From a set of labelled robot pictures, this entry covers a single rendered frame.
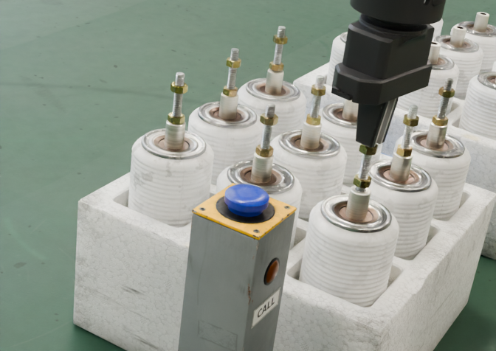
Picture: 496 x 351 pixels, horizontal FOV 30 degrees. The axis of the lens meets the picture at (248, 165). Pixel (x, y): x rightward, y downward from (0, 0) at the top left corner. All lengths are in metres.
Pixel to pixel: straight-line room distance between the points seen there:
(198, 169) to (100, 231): 0.14
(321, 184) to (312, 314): 0.19
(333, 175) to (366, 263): 0.17
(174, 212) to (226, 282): 0.25
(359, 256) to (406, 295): 0.08
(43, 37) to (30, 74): 0.22
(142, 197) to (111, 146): 0.57
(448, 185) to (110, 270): 0.42
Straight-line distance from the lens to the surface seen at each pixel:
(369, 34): 0.87
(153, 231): 1.04
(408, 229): 1.07
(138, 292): 1.10
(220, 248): 0.82
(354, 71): 0.88
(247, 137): 1.14
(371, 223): 0.97
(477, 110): 1.44
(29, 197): 1.47
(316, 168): 1.09
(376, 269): 0.98
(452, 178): 1.17
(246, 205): 0.81
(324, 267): 0.98
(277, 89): 1.26
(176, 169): 1.04
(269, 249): 0.82
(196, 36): 2.22
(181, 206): 1.07
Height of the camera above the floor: 0.72
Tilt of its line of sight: 26 degrees down
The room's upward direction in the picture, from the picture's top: 8 degrees clockwise
